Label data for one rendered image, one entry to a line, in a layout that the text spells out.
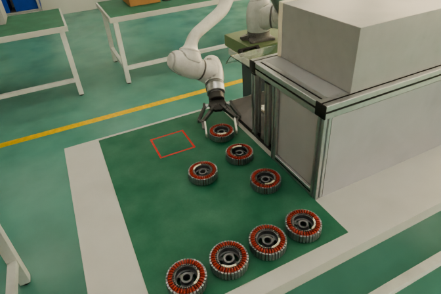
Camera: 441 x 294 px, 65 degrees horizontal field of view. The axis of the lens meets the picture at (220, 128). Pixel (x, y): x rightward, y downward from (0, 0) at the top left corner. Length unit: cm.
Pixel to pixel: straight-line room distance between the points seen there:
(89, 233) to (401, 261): 157
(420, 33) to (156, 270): 106
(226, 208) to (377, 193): 53
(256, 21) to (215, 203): 144
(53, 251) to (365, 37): 197
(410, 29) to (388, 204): 56
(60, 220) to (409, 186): 199
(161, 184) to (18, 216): 149
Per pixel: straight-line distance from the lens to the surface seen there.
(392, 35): 115
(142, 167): 143
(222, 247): 106
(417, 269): 188
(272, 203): 122
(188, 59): 158
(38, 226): 253
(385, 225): 123
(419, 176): 145
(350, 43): 108
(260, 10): 234
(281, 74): 123
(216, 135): 149
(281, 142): 133
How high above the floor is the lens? 162
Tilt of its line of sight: 33 degrees down
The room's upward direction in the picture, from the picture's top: 4 degrees counter-clockwise
